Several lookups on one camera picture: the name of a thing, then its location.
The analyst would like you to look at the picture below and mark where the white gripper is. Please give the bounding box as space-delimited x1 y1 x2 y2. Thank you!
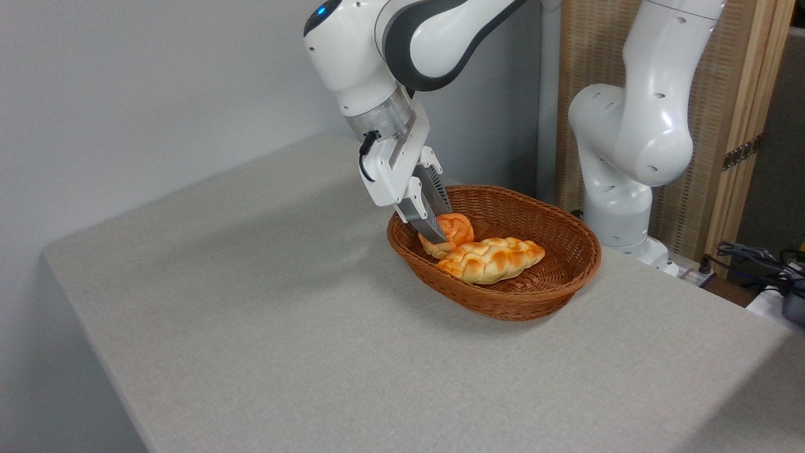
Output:
362 103 453 245

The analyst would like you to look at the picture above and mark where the small round bread roll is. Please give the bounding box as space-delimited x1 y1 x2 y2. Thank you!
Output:
418 213 475 260

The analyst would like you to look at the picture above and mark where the long braided bread loaf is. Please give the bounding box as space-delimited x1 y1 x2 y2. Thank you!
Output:
435 236 547 286

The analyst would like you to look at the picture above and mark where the brown oval wicker basket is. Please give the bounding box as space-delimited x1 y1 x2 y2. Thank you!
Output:
387 184 602 322

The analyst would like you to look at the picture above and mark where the metal screen hinge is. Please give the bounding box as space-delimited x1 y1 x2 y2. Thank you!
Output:
722 135 763 172

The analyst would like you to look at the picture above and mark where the wooden rattan folding screen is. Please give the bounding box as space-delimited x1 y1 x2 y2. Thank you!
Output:
556 0 797 277

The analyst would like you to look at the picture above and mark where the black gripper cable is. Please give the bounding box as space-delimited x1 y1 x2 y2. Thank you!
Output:
358 130 382 184

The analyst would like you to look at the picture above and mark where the black cable bundle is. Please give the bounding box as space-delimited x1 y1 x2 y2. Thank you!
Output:
714 240 805 298

